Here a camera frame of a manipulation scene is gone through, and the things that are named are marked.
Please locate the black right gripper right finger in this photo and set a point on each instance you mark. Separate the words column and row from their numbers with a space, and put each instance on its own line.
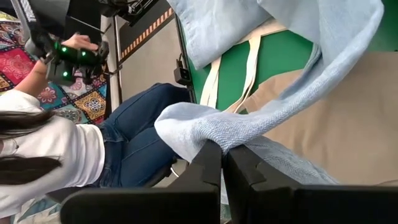
column 248, row 186

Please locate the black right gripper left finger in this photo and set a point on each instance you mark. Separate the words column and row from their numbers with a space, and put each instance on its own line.
column 205, row 174

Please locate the light blue denim jeans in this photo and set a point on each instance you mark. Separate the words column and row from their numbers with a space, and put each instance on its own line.
column 217, row 124

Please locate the person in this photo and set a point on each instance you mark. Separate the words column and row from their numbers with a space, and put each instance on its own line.
column 140, row 140

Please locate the cream printed tote bag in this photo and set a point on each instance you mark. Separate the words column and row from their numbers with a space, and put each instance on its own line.
column 252, row 62

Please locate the colourful patterned rug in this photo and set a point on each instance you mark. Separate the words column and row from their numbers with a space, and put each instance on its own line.
column 87, row 102

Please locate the black hazard stripe panel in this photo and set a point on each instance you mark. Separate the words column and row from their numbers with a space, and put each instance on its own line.
column 146, row 28

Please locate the person's hand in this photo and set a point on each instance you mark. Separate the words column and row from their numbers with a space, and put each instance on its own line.
column 81, row 42

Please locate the small black camera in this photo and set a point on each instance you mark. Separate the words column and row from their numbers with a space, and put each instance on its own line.
column 182, row 74

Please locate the white metal post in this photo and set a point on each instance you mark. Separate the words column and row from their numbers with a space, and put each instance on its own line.
column 112, row 62

